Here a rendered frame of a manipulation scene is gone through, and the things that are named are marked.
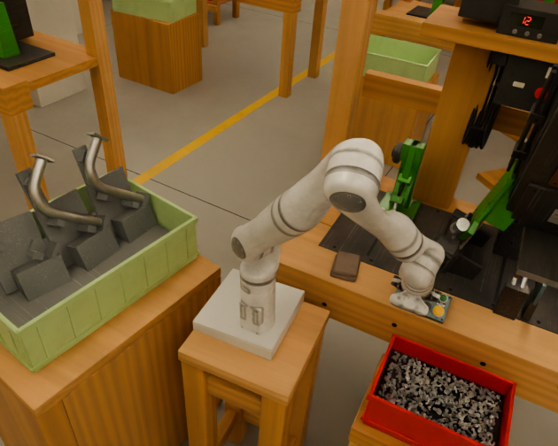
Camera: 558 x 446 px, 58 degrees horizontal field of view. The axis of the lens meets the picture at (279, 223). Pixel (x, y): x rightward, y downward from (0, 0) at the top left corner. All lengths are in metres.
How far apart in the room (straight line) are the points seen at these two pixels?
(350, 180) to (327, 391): 1.67
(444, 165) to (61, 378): 1.39
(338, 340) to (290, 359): 1.18
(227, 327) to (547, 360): 0.85
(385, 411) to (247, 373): 0.35
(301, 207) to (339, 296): 0.63
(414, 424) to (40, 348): 0.95
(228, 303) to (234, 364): 0.18
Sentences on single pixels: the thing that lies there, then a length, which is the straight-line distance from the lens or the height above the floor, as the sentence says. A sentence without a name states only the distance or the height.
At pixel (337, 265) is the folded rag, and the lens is 1.52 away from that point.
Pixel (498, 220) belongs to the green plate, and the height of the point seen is 1.13.
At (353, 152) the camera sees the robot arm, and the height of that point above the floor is 1.55.
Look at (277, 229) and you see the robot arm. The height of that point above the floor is 1.32.
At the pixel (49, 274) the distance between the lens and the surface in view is 1.60.
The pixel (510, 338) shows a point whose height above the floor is 0.90.
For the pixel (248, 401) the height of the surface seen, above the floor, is 0.73.
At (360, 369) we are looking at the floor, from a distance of 2.45.
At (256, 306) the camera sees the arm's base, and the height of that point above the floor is 0.99.
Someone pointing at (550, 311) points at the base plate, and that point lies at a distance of 1.67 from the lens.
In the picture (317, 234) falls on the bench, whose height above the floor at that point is 0.88.
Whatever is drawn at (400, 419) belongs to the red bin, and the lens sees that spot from 1.28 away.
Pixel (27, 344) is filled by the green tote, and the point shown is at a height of 0.90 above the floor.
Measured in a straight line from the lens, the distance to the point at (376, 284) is 1.53.
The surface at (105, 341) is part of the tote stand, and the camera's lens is 1.52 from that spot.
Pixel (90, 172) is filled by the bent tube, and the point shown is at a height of 1.11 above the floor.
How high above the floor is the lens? 1.94
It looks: 38 degrees down
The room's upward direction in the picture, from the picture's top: 5 degrees clockwise
